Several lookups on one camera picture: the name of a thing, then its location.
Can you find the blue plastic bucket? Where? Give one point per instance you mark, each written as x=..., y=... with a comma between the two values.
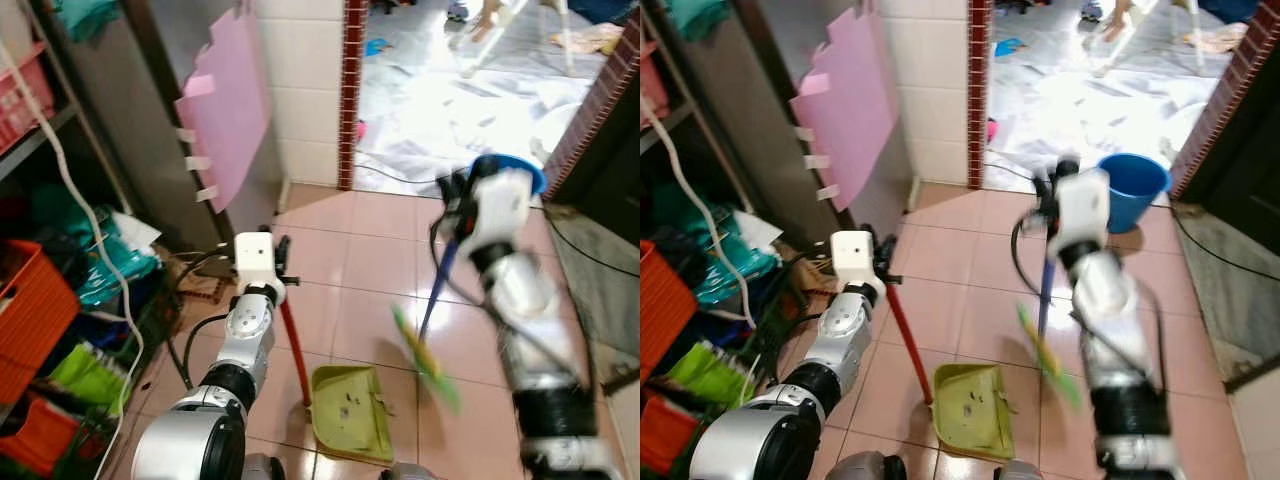
x=1132, y=190
x=530, y=172

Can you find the small orange plastic crate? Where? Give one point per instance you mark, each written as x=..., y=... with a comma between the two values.
x=662, y=430
x=40, y=440

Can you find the bright green bag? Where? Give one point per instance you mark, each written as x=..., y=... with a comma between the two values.
x=705, y=368
x=90, y=372

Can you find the grey robot leg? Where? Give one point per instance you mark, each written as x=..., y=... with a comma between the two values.
x=1018, y=472
x=868, y=468
x=262, y=470
x=408, y=473

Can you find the teal plastic bag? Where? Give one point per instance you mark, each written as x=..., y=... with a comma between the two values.
x=115, y=265
x=735, y=262

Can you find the teal cloth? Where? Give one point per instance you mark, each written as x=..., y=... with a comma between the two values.
x=88, y=15
x=698, y=15

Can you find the red plastic basket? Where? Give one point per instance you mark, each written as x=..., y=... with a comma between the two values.
x=650, y=80
x=20, y=95

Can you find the small blue floor item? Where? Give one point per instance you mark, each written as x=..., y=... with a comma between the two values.
x=376, y=46
x=1006, y=47

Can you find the dark metal shelf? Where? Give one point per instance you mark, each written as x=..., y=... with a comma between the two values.
x=672, y=115
x=60, y=125

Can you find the grey right robot leg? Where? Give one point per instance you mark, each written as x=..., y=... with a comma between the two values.
x=408, y=473
x=1018, y=472

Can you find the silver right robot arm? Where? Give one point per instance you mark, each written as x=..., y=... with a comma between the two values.
x=1110, y=320
x=530, y=320

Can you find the large orange plastic crate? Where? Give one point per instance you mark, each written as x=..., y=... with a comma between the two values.
x=35, y=310
x=652, y=310

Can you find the yellow pink cloth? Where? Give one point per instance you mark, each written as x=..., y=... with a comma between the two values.
x=1216, y=38
x=592, y=38

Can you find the person's foot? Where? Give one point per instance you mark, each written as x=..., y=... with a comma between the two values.
x=486, y=22
x=1116, y=22

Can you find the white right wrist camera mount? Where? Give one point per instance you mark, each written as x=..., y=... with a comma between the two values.
x=1082, y=208
x=500, y=208

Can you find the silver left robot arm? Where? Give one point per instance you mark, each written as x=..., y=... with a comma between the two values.
x=245, y=335
x=838, y=335

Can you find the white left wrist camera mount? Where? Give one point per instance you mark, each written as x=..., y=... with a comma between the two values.
x=253, y=258
x=852, y=256

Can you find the grey left robot leg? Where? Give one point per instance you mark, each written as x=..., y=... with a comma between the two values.
x=868, y=468
x=262, y=470

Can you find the pink foam board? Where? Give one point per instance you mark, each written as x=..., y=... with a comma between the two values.
x=848, y=110
x=228, y=110

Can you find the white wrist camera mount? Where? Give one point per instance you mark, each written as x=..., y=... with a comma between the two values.
x=500, y=208
x=253, y=258
x=852, y=256
x=1082, y=208

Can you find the grey doormat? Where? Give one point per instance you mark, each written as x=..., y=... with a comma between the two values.
x=1230, y=290
x=600, y=290

